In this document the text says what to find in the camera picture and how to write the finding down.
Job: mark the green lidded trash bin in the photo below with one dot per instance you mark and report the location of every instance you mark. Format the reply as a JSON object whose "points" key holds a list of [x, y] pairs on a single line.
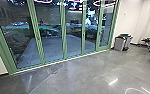
{"points": [[127, 39]]}

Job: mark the green framed glass door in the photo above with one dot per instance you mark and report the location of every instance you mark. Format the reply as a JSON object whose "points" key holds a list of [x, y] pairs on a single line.
{"points": [[36, 33]]}

